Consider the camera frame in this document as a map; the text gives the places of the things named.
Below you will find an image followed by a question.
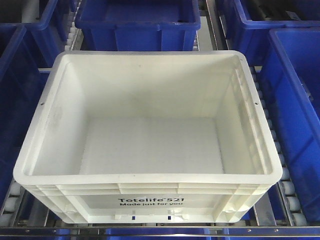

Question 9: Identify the white plastic tote bin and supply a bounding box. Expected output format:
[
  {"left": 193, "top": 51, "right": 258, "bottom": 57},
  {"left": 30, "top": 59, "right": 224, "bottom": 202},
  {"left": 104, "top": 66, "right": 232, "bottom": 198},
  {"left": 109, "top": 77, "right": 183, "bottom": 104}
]
[{"left": 13, "top": 50, "right": 282, "bottom": 224}]

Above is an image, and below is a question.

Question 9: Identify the blue bin rear middle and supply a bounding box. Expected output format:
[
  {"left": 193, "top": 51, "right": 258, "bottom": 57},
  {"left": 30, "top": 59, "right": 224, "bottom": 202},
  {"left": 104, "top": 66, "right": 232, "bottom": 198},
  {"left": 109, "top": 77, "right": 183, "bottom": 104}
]
[{"left": 75, "top": 0, "right": 201, "bottom": 52}]

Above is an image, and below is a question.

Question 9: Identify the blue bin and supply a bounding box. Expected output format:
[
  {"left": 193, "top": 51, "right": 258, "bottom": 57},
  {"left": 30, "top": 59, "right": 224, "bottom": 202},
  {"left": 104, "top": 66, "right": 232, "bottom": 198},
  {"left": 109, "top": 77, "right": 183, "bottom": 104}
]
[
  {"left": 75, "top": 0, "right": 201, "bottom": 52},
  {"left": 217, "top": 0, "right": 320, "bottom": 66},
  {"left": 0, "top": 0, "right": 79, "bottom": 68}
]

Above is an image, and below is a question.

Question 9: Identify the blue bin shelf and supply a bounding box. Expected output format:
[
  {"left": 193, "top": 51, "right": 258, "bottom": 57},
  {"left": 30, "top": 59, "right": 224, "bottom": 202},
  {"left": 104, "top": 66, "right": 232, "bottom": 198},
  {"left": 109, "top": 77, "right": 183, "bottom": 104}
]
[
  {"left": 258, "top": 27, "right": 320, "bottom": 223},
  {"left": 0, "top": 26, "right": 45, "bottom": 202}
]

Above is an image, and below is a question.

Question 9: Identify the shelf roller track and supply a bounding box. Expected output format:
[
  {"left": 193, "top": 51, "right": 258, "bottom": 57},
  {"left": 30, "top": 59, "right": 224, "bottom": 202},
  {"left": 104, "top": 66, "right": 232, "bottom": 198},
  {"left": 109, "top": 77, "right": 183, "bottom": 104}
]
[
  {"left": 250, "top": 66, "right": 308, "bottom": 227},
  {"left": 0, "top": 179, "right": 27, "bottom": 228}
]

